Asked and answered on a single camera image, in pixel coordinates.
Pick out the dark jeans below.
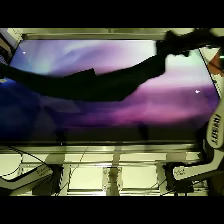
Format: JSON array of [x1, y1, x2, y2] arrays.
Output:
[[0, 54, 168, 103]]

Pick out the black cable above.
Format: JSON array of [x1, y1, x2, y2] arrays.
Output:
[[5, 145, 52, 167]]

